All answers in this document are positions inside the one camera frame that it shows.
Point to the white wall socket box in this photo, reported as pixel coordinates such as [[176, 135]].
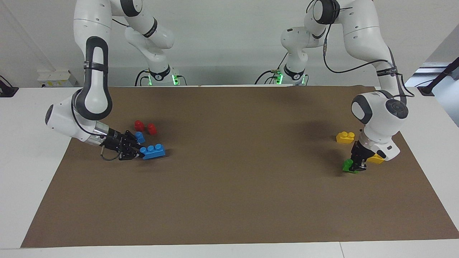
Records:
[[53, 78]]

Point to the small red toy block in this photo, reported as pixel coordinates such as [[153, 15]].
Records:
[[139, 126], [152, 129]]

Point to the black angled stand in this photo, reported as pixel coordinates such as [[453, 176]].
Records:
[[435, 80]]

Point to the brown table mat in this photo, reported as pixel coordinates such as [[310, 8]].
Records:
[[229, 197]]

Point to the black table clamp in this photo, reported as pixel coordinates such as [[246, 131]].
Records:
[[7, 90]]

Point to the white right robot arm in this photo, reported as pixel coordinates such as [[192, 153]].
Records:
[[95, 21]]

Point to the blue three-stud toy block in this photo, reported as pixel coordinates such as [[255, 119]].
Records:
[[154, 152], [140, 137]]

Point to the yellow two-stud toy block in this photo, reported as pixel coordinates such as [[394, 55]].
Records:
[[376, 160], [345, 138]]

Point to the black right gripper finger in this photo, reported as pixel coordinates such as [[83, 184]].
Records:
[[133, 155], [136, 142]]

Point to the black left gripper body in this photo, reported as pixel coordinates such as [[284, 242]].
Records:
[[360, 153]]

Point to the green two-stud toy block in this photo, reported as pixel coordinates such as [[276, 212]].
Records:
[[346, 166]]

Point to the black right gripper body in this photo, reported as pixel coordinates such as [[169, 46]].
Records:
[[120, 143]]

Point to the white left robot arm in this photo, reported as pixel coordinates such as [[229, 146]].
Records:
[[380, 114]]

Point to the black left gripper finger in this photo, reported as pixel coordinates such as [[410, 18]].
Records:
[[354, 166], [363, 167]]

